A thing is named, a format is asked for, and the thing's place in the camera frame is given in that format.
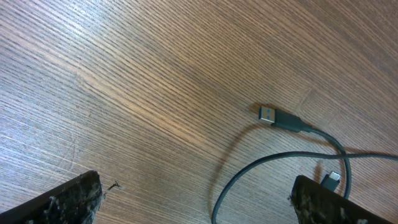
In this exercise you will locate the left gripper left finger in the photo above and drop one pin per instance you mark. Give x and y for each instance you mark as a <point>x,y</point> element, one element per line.
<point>75,201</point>

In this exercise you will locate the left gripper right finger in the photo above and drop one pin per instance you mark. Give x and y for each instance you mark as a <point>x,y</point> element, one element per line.
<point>315,204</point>

